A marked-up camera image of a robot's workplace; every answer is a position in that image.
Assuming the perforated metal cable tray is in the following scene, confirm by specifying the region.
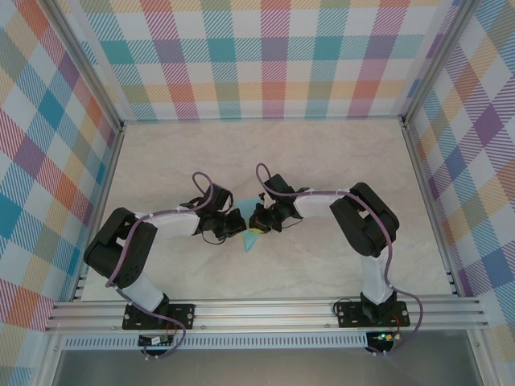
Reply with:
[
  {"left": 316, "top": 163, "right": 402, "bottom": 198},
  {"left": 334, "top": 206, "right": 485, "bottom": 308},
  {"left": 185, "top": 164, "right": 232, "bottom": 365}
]
[{"left": 62, "top": 334, "right": 369, "bottom": 350}]

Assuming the thin black wire left gripper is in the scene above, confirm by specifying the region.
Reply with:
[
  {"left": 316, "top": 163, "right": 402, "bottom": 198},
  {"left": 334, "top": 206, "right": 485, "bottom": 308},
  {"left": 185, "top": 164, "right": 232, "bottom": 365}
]
[{"left": 200, "top": 228, "right": 227, "bottom": 245}]

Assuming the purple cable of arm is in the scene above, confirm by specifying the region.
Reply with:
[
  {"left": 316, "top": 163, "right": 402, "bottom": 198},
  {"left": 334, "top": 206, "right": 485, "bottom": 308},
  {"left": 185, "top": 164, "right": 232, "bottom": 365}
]
[
  {"left": 255, "top": 162, "right": 423, "bottom": 357},
  {"left": 105, "top": 171, "right": 215, "bottom": 360}
]

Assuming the thin black wire right gripper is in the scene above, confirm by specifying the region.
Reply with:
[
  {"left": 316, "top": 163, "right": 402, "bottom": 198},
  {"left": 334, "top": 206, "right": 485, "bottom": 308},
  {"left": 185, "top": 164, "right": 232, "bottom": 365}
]
[{"left": 280, "top": 214, "right": 303, "bottom": 233}]

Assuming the aluminium side rail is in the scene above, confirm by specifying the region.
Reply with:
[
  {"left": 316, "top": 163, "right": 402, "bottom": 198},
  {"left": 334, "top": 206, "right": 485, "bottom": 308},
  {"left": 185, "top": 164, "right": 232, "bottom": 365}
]
[
  {"left": 401, "top": 119, "right": 463, "bottom": 298},
  {"left": 71, "top": 122, "right": 126, "bottom": 302}
]

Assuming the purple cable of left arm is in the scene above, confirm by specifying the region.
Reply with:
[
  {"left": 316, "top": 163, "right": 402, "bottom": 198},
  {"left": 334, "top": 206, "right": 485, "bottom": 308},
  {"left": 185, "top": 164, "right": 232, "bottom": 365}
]
[{"left": 105, "top": 171, "right": 215, "bottom": 360}]

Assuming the aluminium mounting rail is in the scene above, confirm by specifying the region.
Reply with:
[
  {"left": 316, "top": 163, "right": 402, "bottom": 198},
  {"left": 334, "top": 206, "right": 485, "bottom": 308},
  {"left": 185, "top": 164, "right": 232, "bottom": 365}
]
[{"left": 43, "top": 295, "right": 490, "bottom": 335}]

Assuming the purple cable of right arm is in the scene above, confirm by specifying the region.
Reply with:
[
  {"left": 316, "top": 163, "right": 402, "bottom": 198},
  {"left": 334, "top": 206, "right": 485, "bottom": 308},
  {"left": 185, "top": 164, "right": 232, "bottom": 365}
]
[{"left": 255, "top": 162, "right": 423, "bottom": 357}]

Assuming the thin black wire gripper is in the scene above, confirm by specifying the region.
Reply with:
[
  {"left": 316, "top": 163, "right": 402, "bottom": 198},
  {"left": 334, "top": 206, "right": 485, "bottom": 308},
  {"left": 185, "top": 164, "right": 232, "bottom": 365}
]
[
  {"left": 200, "top": 228, "right": 227, "bottom": 245},
  {"left": 280, "top": 214, "right": 303, "bottom": 233}
]

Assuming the circuit board with green light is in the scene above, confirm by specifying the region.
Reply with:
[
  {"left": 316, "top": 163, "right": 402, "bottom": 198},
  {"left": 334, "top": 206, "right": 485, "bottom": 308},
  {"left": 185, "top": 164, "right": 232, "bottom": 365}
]
[{"left": 368, "top": 330, "right": 403, "bottom": 345}]

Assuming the aluminium frame post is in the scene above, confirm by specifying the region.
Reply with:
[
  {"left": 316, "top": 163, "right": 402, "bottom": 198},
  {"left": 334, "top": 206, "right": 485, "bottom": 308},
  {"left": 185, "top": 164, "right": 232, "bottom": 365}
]
[
  {"left": 398, "top": 0, "right": 476, "bottom": 128},
  {"left": 47, "top": 0, "right": 124, "bottom": 129}
]

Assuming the circuit board black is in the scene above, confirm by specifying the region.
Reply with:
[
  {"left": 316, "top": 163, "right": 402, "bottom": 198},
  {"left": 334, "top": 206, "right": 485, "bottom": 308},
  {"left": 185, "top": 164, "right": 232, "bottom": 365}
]
[{"left": 138, "top": 334, "right": 176, "bottom": 347}]

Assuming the light blue cloth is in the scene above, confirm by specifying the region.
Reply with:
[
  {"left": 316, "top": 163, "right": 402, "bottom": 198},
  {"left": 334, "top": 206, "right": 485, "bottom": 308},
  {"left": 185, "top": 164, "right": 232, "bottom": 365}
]
[{"left": 234, "top": 198, "right": 262, "bottom": 253}]

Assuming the black base plate right arm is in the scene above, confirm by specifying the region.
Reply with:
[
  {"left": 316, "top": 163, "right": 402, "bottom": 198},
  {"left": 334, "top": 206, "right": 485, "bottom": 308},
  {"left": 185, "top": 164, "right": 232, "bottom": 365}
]
[{"left": 336, "top": 299, "right": 410, "bottom": 329}]

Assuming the grey metal panel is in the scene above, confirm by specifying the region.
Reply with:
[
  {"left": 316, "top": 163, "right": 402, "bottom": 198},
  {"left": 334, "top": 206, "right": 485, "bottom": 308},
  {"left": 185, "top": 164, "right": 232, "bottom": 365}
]
[{"left": 51, "top": 348, "right": 484, "bottom": 386}]

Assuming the black base plate left arm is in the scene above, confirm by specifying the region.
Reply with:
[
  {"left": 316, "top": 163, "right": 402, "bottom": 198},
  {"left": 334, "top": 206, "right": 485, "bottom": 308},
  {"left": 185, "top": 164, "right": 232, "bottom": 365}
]
[{"left": 122, "top": 302, "right": 197, "bottom": 331}]

